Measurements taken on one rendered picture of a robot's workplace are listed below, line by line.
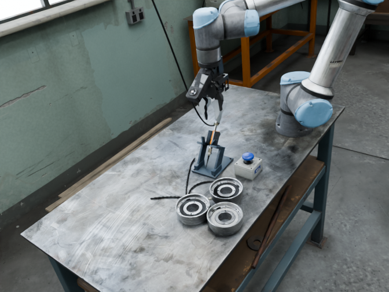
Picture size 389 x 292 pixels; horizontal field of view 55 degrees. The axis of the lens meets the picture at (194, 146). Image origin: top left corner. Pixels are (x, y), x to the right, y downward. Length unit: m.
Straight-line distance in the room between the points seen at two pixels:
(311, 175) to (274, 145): 0.33
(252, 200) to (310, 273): 0.91
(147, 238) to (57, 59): 1.70
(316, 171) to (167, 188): 0.74
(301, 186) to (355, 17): 0.73
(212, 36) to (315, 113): 0.43
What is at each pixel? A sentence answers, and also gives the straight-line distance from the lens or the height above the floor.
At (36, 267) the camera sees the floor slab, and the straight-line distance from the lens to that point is 2.37.
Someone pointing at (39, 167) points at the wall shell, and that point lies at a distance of 2.69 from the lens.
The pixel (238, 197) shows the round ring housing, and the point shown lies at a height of 0.83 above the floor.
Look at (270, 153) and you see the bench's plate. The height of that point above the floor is 0.80.
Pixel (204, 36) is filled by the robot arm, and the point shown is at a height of 1.27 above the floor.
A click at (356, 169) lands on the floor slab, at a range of 2.71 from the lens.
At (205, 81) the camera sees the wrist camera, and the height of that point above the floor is 1.14.
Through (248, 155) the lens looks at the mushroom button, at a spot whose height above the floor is 0.87.
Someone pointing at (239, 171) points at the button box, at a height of 0.82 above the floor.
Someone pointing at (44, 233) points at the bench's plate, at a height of 0.80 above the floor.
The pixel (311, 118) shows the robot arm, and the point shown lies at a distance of 1.31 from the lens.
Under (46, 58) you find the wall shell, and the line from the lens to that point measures 2.56.
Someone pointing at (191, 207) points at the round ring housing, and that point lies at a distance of 1.18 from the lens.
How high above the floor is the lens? 1.61
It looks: 33 degrees down
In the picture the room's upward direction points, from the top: 8 degrees counter-clockwise
